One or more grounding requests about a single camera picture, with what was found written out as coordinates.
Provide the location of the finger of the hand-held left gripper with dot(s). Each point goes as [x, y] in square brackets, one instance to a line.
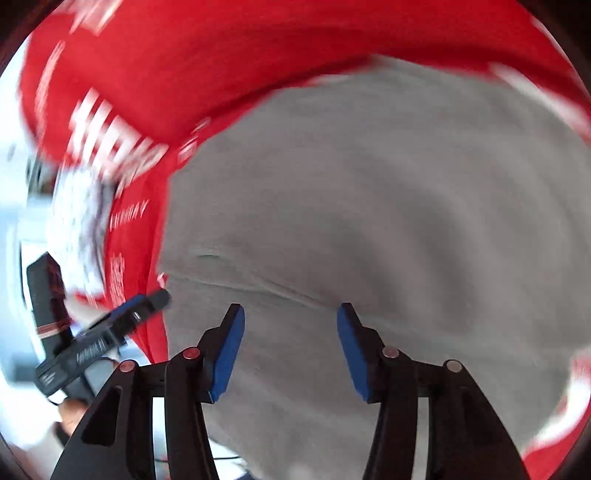
[138, 309]

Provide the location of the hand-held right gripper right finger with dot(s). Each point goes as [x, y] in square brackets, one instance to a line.
[354, 355]

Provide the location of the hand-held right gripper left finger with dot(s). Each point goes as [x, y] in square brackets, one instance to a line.
[227, 355]

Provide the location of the grey knit garment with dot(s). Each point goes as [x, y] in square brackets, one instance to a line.
[346, 207]

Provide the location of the person's left hand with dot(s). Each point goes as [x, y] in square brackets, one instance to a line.
[74, 413]

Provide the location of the red printed blanket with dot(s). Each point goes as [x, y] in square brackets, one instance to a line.
[207, 69]

